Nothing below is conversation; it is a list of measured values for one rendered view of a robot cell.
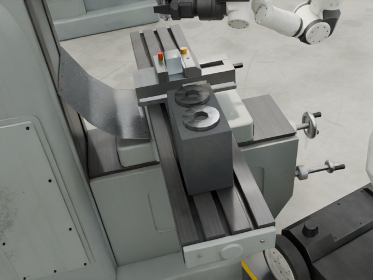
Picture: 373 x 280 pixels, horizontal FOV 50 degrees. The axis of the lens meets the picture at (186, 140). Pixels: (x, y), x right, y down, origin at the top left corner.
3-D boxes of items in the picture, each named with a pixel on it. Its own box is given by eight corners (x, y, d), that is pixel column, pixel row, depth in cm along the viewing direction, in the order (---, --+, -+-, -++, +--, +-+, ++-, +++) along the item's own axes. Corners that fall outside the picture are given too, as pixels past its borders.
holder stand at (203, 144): (213, 135, 122) (209, 78, 109) (233, 186, 105) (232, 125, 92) (174, 143, 120) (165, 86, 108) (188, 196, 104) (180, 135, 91)
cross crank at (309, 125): (311, 125, 177) (314, 103, 170) (323, 142, 168) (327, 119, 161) (277, 133, 175) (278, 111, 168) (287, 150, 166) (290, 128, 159)
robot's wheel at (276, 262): (308, 300, 135) (314, 266, 123) (296, 307, 134) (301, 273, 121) (271, 256, 150) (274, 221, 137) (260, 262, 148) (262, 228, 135)
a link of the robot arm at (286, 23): (256, 17, 129) (301, 34, 138) (266, 35, 123) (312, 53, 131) (275, -12, 123) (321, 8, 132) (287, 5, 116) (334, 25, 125)
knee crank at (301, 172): (340, 163, 171) (342, 153, 167) (347, 173, 166) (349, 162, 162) (291, 174, 168) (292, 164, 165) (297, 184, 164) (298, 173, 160)
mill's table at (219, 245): (180, 37, 193) (178, 21, 188) (278, 249, 98) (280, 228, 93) (132, 46, 191) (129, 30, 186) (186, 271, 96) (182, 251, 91)
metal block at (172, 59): (179, 64, 142) (177, 48, 138) (182, 72, 137) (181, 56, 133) (165, 66, 141) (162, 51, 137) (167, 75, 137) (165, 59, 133)
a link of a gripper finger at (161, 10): (153, 3, 123) (172, 3, 121) (155, 14, 125) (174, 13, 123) (151, 5, 122) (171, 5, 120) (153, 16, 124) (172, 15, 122)
